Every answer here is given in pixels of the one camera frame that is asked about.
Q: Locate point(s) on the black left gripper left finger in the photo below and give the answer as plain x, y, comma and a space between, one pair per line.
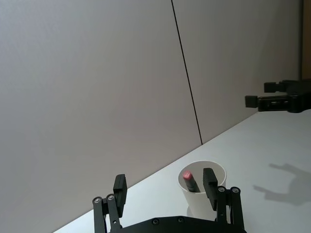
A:
120, 191

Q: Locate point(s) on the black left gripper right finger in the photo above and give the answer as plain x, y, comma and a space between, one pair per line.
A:
210, 184

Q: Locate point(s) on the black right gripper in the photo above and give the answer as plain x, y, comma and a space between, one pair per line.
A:
301, 102

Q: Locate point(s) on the dark pen with red cap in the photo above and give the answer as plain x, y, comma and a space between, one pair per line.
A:
191, 182

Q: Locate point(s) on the white paper cup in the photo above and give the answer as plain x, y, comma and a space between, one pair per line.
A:
206, 204

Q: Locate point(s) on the brown wooden panel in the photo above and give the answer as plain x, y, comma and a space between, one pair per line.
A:
307, 38

